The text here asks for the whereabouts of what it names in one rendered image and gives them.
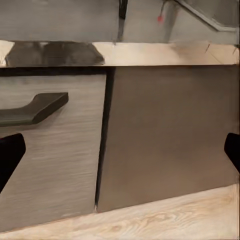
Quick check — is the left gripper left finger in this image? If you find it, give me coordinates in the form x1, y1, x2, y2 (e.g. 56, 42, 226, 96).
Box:
0, 133, 26, 193

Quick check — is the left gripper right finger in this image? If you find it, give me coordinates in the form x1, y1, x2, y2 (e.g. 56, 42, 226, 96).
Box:
224, 132, 240, 173

